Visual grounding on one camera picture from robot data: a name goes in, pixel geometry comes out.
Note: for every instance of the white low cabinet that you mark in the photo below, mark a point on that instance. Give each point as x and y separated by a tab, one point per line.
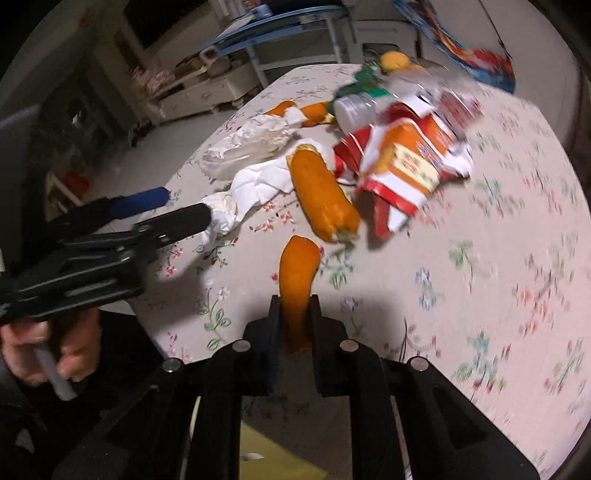
194	94

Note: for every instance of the person's left hand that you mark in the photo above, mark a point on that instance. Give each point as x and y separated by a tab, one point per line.
76	346

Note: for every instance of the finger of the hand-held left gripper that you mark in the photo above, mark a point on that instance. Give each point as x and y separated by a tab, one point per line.
138	201
180	219

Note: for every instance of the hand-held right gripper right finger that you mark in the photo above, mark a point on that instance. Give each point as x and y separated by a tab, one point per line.
316	332

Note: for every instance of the clear plastic bottle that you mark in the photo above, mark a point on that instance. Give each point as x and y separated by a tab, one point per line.
355	113

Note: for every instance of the yellow fruit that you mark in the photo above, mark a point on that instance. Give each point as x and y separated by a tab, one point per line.
393	61

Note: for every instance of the red box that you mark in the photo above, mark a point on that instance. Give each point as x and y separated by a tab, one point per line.
75	183

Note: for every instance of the orange red snack bag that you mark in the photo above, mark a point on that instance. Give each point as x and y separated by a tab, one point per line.
406	157

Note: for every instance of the yellow bin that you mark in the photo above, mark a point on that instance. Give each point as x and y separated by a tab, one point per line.
272	457

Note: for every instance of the red white wrapper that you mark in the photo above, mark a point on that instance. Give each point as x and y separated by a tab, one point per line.
455	108

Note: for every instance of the black television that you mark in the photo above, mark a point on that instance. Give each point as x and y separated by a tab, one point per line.
161	23

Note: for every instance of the white tissue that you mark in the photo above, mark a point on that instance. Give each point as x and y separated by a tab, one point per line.
258	182

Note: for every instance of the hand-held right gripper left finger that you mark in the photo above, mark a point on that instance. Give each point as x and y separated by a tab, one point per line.
273	341

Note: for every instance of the person's black clothing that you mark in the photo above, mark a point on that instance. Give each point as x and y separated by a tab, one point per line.
124	341

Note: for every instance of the large orange peel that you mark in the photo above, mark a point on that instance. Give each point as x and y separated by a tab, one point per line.
321	194

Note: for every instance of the small orange peel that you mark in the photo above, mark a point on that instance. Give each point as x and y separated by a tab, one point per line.
298	277

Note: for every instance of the floral tablecloth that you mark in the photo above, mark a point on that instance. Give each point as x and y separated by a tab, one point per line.
415	286

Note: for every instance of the green wrapper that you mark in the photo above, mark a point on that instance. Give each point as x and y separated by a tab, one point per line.
367	78

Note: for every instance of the blue metal shelf rack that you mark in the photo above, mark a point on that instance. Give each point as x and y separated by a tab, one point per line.
277	23

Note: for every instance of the crumpled white paper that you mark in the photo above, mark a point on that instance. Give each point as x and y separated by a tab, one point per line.
244	147

